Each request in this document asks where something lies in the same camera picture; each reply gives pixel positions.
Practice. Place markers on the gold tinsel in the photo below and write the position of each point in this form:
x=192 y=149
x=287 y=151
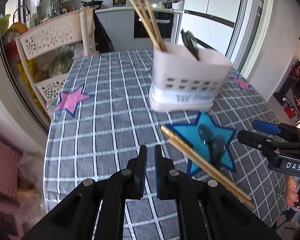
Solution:
x=30 y=80

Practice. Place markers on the beige plastic utensil holder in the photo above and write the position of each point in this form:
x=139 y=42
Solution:
x=190 y=67

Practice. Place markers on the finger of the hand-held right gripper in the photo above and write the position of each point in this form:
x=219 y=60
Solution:
x=266 y=127
x=255 y=140

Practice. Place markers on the glass pitcher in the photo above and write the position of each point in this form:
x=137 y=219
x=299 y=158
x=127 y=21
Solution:
x=56 y=7

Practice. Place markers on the orange round board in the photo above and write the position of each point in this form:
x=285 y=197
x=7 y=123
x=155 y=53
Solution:
x=16 y=30

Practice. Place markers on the person's right hand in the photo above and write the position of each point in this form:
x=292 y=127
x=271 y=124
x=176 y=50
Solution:
x=296 y=190

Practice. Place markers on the green plastic basket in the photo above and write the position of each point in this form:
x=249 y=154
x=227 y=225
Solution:
x=4 y=22

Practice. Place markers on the copper cooking pot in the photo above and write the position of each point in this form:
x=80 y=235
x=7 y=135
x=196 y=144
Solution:
x=118 y=0

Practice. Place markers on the black garbage bag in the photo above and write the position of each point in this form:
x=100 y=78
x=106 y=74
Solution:
x=102 y=35

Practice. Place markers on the white rice cooker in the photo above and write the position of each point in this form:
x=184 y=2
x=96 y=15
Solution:
x=178 y=5

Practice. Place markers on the grey checkered star tablecloth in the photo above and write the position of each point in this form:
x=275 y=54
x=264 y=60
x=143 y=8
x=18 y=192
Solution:
x=102 y=135

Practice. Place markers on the black wok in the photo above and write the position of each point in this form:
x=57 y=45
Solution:
x=92 y=3

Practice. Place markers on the beige plastic storage cart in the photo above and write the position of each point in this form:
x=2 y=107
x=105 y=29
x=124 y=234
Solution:
x=52 y=33

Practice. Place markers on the red plastic basket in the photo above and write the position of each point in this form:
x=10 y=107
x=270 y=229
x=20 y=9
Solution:
x=11 y=51

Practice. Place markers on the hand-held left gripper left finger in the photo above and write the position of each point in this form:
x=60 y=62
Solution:
x=143 y=170

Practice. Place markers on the black built-in oven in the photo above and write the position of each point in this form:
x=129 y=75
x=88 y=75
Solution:
x=140 y=32

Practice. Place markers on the pink plastic stool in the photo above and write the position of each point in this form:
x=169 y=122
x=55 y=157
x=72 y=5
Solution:
x=2 y=165

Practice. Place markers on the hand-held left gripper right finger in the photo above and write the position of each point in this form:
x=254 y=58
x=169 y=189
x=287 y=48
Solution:
x=158 y=172

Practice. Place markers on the white refrigerator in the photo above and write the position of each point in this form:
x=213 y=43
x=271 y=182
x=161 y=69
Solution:
x=210 y=0

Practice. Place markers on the kitchen faucet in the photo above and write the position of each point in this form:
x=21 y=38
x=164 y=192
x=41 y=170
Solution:
x=22 y=7

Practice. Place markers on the bag of green vegetables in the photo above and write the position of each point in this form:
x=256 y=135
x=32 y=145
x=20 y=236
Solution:
x=61 y=61

